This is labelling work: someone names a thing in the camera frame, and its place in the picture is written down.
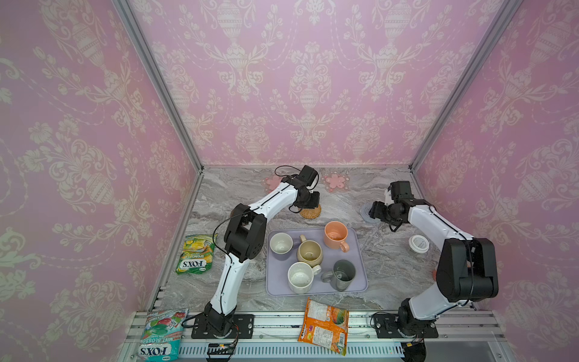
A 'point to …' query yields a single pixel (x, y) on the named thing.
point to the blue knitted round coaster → (365, 212)
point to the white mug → (301, 276)
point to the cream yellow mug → (309, 251)
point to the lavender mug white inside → (281, 243)
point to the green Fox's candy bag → (197, 256)
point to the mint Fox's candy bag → (161, 335)
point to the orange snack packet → (326, 326)
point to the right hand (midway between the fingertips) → (377, 213)
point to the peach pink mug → (335, 234)
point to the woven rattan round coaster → (310, 213)
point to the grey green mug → (343, 272)
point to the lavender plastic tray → (277, 265)
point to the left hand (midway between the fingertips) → (316, 205)
